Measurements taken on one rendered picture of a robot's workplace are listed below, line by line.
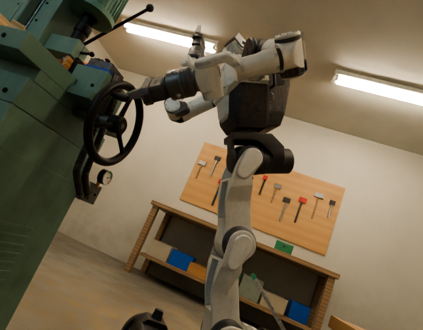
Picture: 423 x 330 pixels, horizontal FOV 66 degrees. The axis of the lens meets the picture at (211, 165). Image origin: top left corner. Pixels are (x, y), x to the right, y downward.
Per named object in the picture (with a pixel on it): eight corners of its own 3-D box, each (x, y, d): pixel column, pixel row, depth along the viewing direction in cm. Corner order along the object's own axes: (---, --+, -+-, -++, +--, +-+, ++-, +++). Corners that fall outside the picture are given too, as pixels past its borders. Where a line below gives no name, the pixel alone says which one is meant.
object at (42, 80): (33, 80, 94) (40, 69, 95) (-16, 65, 101) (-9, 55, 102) (103, 137, 131) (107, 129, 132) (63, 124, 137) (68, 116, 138)
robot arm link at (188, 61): (194, 65, 180) (190, 80, 175) (181, 51, 173) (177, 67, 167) (210, 57, 173) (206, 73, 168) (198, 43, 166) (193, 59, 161)
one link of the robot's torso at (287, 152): (282, 175, 151) (279, 138, 153) (296, 172, 138) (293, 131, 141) (225, 176, 143) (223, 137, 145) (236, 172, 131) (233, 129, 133)
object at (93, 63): (107, 72, 109) (114, 59, 111) (82, 65, 113) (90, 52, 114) (124, 93, 121) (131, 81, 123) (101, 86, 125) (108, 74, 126)
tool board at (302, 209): (325, 255, 391) (346, 187, 413) (179, 198, 442) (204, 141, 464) (325, 255, 395) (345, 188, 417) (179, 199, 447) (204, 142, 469)
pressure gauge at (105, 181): (97, 187, 127) (107, 168, 129) (90, 184, 128) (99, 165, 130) (105, 191, 133) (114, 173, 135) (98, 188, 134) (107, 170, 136)
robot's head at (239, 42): (239, 52, 150) (228, 40, 148) (251, 44, 143) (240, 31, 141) (233, 61, 147) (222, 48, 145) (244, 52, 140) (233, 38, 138)
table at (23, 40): (43, 55, 84) (55, 36, 85) (-36, 34, 93) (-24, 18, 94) (138, 146, 139) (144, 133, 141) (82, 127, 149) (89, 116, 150)
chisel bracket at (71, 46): (69, 57, 117) (80, 38, 120) (40, 50, 122) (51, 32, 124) (80, 70, 124) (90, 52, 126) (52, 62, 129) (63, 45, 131)
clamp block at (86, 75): (95, 93, 105) (108, 70, 108) (63, 84, 110) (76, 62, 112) (116, 114, 119) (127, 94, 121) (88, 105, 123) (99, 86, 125)
